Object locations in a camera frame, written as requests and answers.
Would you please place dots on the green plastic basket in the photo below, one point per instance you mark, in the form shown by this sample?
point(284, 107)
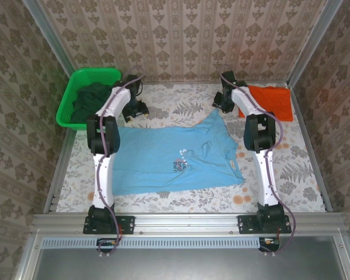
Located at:
point(100, 74)

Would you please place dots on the light blue t-shirt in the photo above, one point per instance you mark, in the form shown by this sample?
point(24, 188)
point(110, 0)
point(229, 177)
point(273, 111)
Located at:
point(151, 157)

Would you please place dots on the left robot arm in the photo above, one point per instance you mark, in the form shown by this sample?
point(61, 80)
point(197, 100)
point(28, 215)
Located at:
point(103, 175)

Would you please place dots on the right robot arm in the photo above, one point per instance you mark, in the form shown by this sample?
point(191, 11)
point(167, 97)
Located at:
point(265, 181)

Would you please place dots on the dark green t-shirt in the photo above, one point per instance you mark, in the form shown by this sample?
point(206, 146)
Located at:
point(84, 105)

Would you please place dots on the orange folded t-shirt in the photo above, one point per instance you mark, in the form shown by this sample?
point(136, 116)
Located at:
point(274, 102)

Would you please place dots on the grey metal panel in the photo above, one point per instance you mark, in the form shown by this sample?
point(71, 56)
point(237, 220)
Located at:
point(186, 265)

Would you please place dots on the thin aluminium rail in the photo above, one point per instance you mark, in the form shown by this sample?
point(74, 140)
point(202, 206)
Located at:
point(186, 83)

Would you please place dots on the aluminium side rail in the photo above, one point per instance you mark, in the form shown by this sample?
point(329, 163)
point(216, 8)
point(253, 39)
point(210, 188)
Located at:
point(65, 151)
point(305, 131)

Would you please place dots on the aluminium frame post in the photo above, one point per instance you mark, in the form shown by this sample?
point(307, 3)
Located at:
point(55, 43)
point(313, 43)

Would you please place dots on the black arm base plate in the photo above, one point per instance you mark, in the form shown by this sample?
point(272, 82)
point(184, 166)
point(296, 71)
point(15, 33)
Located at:
point(246, 224)
point(125, 224)

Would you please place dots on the wide aluminium frame rail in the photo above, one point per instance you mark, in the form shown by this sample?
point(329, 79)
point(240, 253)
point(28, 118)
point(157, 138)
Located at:
point(186, 224)

